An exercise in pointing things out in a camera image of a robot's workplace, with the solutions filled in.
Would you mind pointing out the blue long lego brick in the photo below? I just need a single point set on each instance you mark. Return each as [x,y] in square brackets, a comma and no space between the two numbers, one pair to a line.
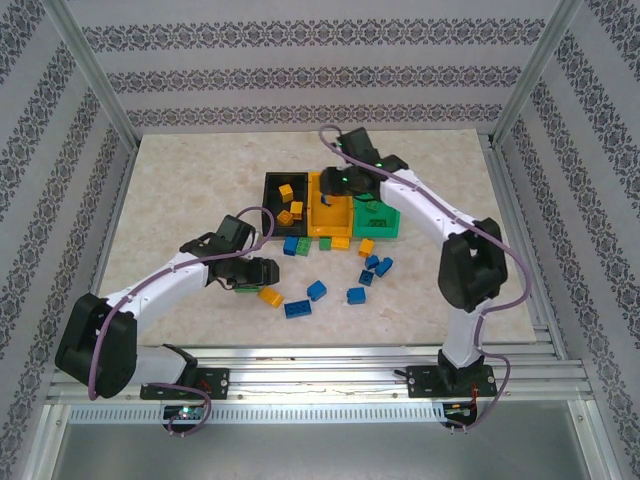
[297,310]

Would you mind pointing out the yellow lego brick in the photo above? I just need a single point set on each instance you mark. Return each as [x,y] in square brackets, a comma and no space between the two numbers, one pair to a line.
[297,210]
[270,298]
[285,218]
[285,192]
[340,242]
[366,247]

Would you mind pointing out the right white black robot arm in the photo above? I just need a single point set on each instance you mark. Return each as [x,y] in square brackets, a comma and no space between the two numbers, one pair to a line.
[415,210]

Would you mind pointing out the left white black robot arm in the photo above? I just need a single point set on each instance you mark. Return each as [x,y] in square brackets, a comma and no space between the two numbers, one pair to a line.
[170,282]

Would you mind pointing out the yellow plastic container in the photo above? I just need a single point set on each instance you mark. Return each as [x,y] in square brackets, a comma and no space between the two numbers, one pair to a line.
[330,222]

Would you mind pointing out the green plastic container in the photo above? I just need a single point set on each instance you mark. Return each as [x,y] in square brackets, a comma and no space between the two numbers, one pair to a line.
[390,230]

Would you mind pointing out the black plastic container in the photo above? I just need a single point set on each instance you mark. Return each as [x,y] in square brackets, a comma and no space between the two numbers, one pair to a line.
[272,200]

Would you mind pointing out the small circuit board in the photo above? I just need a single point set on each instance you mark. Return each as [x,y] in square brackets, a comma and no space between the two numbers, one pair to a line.
[185,412]
[457,409]

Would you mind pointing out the grey metal panel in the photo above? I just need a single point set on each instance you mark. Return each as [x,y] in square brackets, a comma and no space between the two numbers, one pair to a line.
[320,450]

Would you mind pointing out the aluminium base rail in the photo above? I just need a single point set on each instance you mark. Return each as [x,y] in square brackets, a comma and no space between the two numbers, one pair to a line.
[320,375]

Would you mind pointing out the aluminium side rail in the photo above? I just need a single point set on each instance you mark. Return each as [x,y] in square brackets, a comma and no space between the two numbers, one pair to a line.
[510,200]
[119,200]

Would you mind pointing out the aluminium frame post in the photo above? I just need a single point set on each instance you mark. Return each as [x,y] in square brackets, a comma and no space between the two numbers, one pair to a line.
[534,70]
[95,70]

